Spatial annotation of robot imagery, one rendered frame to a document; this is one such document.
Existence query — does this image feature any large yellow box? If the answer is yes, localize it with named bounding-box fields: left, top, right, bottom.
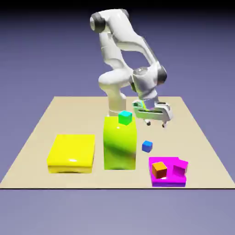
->
left=46, top=134, right=95, bottom=174

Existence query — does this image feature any small magenta cube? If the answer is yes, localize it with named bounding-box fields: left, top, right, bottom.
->
left=172, top=159, right=189, bottom=178

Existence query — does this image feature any large lime green box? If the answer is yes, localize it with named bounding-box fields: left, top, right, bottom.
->
left=103, top=116, right=138, bottom=171

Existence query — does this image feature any small blue cube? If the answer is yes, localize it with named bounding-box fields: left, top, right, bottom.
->
left=141, top=140, right=153, bottom=153

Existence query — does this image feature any small green cube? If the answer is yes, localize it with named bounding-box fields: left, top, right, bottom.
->
left=117, top=110, right=133, bottom=126

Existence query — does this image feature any large magenta box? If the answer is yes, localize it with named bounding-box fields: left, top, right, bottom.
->
left=148, top=156, right=187, bottom=188

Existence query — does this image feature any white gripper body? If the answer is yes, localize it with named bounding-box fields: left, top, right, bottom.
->
left=132, top=100, right=174, bottom=122

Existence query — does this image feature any small orange cube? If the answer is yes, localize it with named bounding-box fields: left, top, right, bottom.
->
left=151, top=161, right=168, bottom=179

